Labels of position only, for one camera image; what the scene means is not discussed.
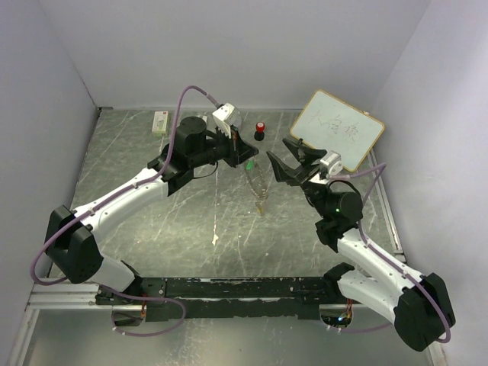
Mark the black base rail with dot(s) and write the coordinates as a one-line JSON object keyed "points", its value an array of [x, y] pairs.
{"points": [[225, 298]]}

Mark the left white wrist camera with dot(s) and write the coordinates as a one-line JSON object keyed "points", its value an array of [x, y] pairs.
{"points": [[227, 118]]}

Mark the red black stamp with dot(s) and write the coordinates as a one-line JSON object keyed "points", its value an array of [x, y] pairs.
{"points": [[259, 133]]}

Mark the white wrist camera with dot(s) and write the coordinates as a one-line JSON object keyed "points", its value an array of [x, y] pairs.
{"points": [[227, 118], [330, 165]]}

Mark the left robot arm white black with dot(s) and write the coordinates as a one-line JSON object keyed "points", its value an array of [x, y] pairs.
{"points": [[73, 235]]}

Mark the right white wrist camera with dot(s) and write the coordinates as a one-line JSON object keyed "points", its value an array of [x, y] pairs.
{"points": [[330, 165]]}

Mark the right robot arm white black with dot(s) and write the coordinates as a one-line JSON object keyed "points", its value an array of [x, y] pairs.
{"points": [[417, 305]]}

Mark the small whiteboard yellow frame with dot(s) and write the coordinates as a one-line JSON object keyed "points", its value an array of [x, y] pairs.
{"points": [[327, 122]]}

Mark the metal disc with keyrings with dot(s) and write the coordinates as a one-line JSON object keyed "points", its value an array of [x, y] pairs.
{"points": [[256, 179]]}

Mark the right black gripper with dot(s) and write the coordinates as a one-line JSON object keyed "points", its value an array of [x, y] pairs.
{"points": [[303, 174]]}

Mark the aluminium frame rail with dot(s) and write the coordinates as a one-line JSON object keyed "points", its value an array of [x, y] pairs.
{"points": [[64, 297]]}

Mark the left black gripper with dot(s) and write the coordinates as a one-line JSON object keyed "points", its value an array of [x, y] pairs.
{"points": [[239, 150]]}

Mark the green white staples box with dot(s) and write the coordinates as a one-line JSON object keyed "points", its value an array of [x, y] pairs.
{"points": [[160, 123]]}

